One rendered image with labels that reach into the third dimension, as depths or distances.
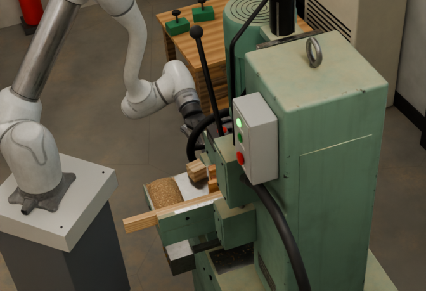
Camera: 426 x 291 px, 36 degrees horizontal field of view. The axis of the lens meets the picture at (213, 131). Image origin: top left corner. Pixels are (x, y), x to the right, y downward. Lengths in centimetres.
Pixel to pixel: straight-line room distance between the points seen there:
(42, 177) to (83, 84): 188
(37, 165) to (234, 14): 94
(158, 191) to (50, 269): 67
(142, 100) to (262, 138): 121
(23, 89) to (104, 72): 185
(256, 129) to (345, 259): 50
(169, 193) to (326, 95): 78
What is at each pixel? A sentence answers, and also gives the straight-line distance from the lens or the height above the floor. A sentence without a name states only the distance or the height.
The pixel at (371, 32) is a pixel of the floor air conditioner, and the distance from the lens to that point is 335.
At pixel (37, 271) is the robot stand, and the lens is 251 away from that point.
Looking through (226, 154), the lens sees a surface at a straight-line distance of 147.
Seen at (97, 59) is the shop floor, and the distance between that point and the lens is 426.
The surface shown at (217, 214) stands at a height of 107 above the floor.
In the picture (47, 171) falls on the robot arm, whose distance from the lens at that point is 223.
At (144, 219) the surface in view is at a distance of 186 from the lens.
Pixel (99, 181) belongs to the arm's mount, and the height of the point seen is 68.
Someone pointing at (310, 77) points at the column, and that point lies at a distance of 132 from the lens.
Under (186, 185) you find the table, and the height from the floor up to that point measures 90.
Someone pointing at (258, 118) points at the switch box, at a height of 148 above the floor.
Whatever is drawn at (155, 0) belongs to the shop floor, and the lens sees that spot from 482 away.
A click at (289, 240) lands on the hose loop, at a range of 133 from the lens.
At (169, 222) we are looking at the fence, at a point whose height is 93.
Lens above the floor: 229
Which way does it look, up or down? 40 degrees down
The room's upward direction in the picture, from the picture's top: 5 degrees counter-clockwise
